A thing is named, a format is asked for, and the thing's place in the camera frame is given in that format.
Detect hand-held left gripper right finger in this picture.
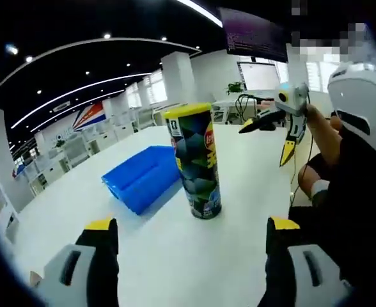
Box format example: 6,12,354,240
258,216,352,307

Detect bright white-screen monitor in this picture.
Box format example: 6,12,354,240
237,60,282,93

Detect white chair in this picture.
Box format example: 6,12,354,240
309,180,331,196

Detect blue plastic box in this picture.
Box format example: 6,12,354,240
100,145,184,216

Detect person's left hand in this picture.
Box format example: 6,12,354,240
29,270,44,289

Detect dark computer monitor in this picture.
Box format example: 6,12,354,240
219,6,288,63

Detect dark patterned chip container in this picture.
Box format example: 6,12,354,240
164,110,223,220

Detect black desk cables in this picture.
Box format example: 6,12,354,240
234,92,260,125

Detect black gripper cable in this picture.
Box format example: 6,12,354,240
289,126,316,205

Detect white chest-worn device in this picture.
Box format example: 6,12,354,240
327,62,376,161

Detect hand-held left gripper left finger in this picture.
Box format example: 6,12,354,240
43,216,120,307

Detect red and blue wall banner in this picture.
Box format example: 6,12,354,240
72,101,107,132

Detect green potted plant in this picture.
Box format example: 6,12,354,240
225,81,247,96

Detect yellow plastic container lid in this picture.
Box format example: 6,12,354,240
163,102,212,122

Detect person in black clothes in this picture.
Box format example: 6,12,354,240
288,126,376,288

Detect white table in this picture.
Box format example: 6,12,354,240
17,123,304,307

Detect person's bare leg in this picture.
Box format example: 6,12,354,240
297,161,323,201

